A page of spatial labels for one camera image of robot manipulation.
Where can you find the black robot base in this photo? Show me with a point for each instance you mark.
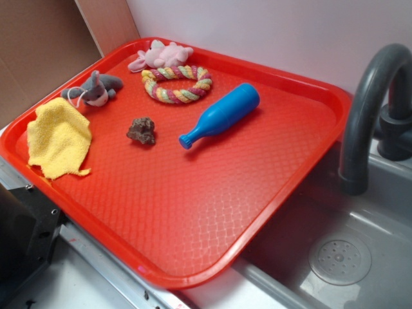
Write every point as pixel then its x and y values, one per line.
pixel 30 223

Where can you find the pink plush animal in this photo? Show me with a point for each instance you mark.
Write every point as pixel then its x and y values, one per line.
pixel 160 55

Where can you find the gray plush animal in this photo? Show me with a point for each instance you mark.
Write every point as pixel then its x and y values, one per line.
pixel 96 91

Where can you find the red plastic tray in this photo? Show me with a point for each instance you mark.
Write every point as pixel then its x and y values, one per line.
pixel 179 217

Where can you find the brown rock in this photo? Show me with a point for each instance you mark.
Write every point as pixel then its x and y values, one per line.
pixel 142 130

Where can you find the blue plastic bottle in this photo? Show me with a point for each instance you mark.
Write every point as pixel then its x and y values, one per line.
pixel 223 114

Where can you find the yellow knitted cloth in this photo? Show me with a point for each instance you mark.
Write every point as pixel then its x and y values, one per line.
pixel 58 139

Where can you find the gray plastic sink basin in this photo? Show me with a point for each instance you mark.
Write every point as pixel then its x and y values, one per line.
pixel 277 258

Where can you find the sink drain strainer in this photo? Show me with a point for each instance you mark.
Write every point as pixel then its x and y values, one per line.
pixel 339 260

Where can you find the gray sink faucet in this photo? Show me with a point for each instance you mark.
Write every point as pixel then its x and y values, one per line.
pixel 381 109

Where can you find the brown cardboard panel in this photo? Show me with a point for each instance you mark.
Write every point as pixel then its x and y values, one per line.
pixel 46 43

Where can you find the multicolor rope ring toy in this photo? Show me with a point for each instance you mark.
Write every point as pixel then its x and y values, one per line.
pixel 151 80

